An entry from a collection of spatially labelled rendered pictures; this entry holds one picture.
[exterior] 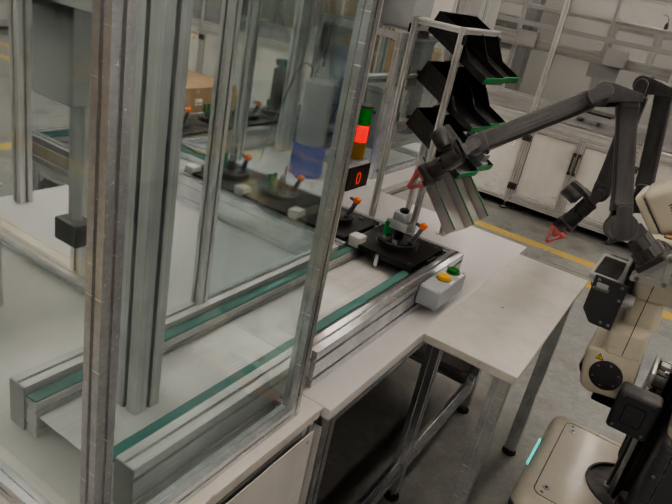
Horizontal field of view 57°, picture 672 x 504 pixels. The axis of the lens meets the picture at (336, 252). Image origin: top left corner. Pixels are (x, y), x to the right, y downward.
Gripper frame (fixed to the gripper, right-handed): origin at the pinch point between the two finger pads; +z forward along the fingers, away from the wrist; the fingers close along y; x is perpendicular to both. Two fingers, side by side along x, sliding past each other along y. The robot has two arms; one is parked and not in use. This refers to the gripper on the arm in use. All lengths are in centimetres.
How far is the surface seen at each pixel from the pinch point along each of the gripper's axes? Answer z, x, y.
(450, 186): 3.3, 4.3, -34.2
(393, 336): 10, 37, 35
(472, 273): 9.7, 35.7, -27.4
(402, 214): 6.2, 6.6, 2.3
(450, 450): 67, 100, -43
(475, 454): 13, 80, 23
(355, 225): 26.2, 1.1, -1.0
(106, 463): -6, 25, 133
